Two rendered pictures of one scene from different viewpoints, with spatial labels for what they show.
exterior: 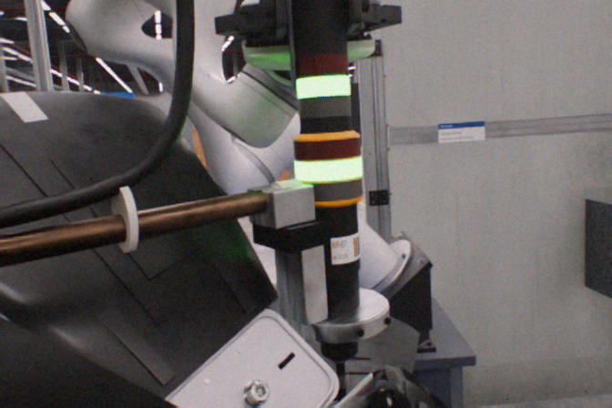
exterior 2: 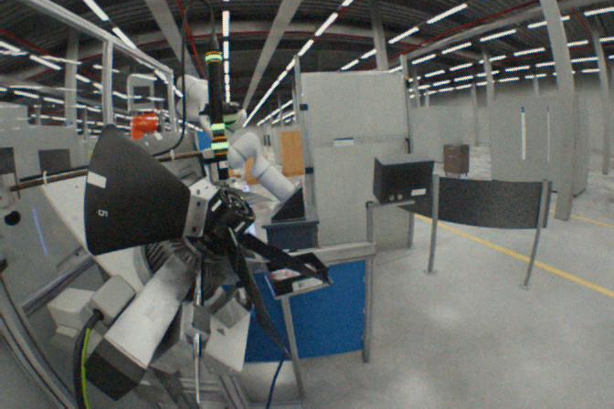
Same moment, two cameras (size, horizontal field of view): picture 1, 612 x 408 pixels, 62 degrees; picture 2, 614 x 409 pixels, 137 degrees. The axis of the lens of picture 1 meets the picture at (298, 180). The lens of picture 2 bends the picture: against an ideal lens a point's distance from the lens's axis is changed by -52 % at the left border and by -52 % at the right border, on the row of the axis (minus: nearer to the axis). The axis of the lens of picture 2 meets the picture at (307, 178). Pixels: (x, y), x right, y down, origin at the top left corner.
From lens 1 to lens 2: 42 cm
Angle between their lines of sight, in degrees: 3
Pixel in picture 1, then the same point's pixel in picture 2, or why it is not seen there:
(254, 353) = (199, 185)
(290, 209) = (206, 154)
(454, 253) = (343, 194)
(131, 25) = (195, 108)
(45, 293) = not seen: hidden behind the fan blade
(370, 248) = (282, 183)
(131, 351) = not seen: hidden behind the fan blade
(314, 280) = (214, 171)
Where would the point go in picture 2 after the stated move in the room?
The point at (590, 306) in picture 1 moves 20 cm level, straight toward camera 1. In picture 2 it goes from (397, 213) to (395, 219)
